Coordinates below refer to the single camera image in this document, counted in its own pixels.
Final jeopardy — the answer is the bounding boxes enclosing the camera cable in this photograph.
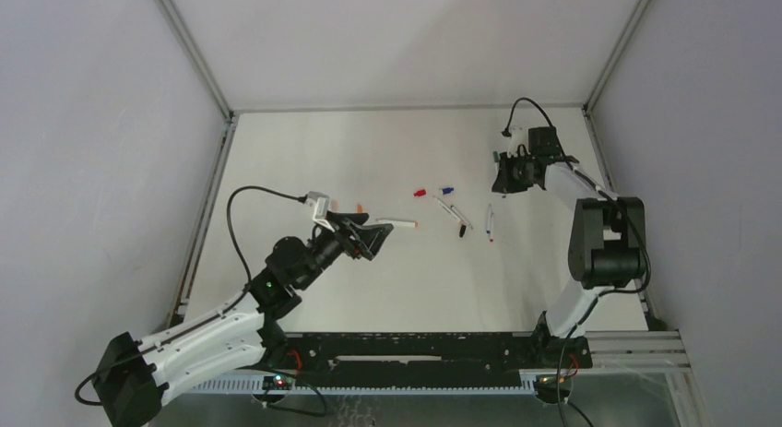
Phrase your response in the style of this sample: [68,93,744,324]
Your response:
[502,97,653,427]
[74,185,310,407]

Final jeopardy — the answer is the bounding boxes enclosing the white marker orange tip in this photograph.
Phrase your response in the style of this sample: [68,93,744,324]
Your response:
[376,219,419,229]

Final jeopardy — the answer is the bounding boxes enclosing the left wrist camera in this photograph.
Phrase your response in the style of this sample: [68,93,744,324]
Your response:
[304,191,331,227]

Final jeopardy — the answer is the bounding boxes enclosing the left camera cable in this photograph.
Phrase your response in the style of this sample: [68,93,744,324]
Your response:
[74,185,310,407]

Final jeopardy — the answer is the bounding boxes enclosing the perforated metal strip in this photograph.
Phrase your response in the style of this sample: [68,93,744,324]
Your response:
[183,374,539,396]

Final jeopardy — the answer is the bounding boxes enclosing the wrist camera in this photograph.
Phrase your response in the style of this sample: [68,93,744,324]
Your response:
[304,191,331,227]
[507,125,528,156]

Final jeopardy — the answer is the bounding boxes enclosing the right controller board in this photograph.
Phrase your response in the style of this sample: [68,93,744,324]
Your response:
[533,375,573,405]

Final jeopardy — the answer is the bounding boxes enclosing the thin white pen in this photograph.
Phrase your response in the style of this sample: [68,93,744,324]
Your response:
[432,196,462,222]

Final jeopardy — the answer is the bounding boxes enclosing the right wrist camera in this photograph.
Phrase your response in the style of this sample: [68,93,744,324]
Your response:
[507,125,528,156]

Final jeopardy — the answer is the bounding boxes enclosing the white pen black tip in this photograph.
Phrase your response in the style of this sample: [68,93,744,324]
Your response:
[448,205,472,238]

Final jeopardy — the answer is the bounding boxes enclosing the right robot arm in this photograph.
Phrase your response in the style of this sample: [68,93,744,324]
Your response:
[492,126,651,345]

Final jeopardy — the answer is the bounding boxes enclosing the right camera cable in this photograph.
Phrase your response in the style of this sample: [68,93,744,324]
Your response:
[502,97,653,427]

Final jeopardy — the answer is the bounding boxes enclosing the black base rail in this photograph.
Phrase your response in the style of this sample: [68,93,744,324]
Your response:
[250,332,593,392]

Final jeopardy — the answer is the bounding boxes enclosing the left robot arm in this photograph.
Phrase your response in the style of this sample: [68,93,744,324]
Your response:
[89,212,394,426]

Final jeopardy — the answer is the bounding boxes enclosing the controller board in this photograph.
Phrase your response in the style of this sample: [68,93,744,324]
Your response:
[262,374,295,391]
[533,375,573,405]

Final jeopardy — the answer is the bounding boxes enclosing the left controller board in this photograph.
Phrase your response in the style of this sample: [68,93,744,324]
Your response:
[262,374,295,391]

